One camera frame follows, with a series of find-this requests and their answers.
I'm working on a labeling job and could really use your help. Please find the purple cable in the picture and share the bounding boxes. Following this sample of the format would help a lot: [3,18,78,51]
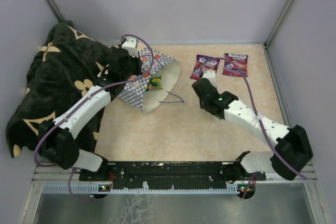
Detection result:
[209,56,312,200]
[34,34,155,202]

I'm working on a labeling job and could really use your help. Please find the black floral blanket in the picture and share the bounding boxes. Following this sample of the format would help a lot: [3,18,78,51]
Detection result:
[6,21,119,158]

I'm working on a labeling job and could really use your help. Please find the blue checkered paper bag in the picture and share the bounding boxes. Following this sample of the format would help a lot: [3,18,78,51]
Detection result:
[118,47,181,113]

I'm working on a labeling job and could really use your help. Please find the aluminium frame rail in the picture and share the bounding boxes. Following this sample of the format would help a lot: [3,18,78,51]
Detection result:
[33,159,320,183]

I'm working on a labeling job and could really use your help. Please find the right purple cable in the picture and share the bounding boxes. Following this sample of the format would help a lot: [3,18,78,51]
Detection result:
[209,56,312,200]

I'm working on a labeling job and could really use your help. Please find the white slotted cable duct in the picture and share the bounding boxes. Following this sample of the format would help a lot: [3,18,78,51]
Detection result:
[41,183,257,195]

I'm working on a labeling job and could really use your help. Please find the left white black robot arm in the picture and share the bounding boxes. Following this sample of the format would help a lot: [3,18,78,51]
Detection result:
[34,49,142,180]

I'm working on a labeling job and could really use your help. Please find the green Fox's candy packet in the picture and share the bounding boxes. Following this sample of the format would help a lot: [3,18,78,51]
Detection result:
[146,77,162,91]

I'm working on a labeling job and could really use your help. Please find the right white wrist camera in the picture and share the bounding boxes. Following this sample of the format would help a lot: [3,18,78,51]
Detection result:
[201,70,217,88]

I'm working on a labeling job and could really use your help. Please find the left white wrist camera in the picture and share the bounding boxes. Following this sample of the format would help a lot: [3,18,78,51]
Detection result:
[121,36,139,58]

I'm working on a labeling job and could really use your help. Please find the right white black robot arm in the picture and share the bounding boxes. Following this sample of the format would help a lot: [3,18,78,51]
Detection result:
[192,78,313,180]

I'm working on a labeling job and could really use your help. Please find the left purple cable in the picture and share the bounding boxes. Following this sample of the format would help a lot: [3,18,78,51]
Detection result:
[34,34,155,202]

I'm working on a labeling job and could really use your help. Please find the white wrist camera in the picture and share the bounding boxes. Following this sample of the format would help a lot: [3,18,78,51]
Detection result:
[121,36,139,58]
[201,70,217,88]

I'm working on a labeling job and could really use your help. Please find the purple snack packet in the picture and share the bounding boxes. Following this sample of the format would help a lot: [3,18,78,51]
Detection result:
[190,55,220,80]
[223,53,248,77]

